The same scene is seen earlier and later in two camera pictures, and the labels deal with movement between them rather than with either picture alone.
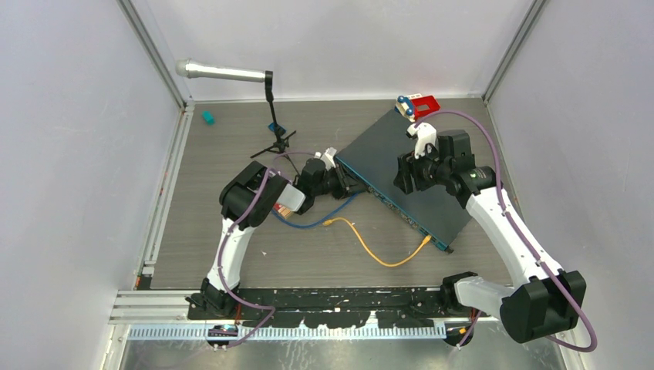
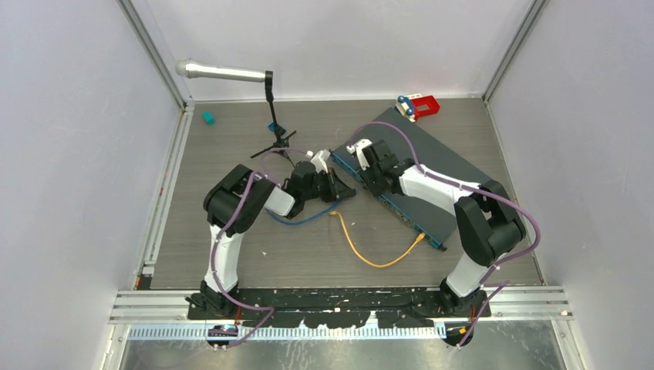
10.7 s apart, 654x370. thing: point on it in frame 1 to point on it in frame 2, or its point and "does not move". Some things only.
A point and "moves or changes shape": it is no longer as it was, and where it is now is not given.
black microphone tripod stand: [282, 145] does not move
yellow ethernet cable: [426, 240] moves or changes shape
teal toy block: [208, 118] does not move
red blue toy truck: [416, 105] does not move
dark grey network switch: [371, 160] does not move
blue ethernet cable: [316, 224] to [303, 221]
